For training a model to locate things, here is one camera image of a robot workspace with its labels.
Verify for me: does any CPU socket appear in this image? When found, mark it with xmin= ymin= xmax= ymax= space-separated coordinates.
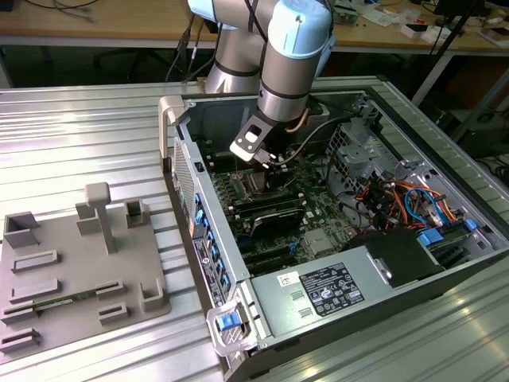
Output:
xmin=237 ymin=169 xmax=293 ymax=199

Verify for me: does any green motherboard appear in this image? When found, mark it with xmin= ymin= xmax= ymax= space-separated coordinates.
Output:
xmin=206 ymin=157 xmax=361 ymax=278

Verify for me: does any graphics card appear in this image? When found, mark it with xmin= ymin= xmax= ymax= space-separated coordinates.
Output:
xmin=251 ymin=205 xmax=306 ymax=240

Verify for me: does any silver chipset heatsink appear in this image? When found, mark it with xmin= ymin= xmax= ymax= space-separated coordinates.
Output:
xmin=304 ymin=229 xmax=339 ymax=255

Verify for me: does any grey metal PC case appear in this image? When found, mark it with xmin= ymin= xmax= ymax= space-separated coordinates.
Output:
xmin=157 ymin=85 xmax=509 ymax=381

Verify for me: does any grey power supply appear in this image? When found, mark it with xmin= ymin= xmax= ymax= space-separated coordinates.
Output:
xmin=249 ymin=243 xmax=398 ymax=343

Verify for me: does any black air shroud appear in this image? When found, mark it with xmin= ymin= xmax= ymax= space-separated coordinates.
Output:
xmin=344 ymin=229 xmax=445 ymax=290

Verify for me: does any white box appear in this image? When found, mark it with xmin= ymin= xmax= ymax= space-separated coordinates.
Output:
xmin=401 ymin=22 xmax=438 ymax=41

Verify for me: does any blue case latch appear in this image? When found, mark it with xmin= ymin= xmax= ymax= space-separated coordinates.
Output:
xmin=217 ymin=314 xmax=242 ymax=331

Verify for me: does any wooden desk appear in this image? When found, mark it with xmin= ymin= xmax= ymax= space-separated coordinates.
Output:
xmin=0 ymin=0 xmax=509 ymax=53

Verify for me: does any grey parts rack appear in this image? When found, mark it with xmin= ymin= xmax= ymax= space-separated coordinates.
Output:
xmin=0 ymin=181 xmax=173 ymax=355

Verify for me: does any green RAM stick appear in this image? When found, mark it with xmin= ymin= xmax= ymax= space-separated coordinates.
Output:
xmin=33 ymin=289 xmax=99 ymax=308

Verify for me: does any copper coloured hose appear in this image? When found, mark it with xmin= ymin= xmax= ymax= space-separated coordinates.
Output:
xmin=286 ymin=109 xmax=310 ymax=138

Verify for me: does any black camera cable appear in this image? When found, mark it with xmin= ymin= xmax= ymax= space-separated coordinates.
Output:
xmin=274 ymin=116 xmax=351 ymax=166

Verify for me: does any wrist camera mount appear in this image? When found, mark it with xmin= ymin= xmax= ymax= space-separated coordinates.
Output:
xmin=229 ymin=114 xmax=279 ymax=170

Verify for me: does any blue data cable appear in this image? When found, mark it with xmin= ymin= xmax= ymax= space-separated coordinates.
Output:
xmin=404 ymin=185 xmax=445 ymax=228

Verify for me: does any orange data cable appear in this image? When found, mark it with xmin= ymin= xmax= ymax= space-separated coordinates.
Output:
xmin=391 ymin=181 xmax=460 ymax=222

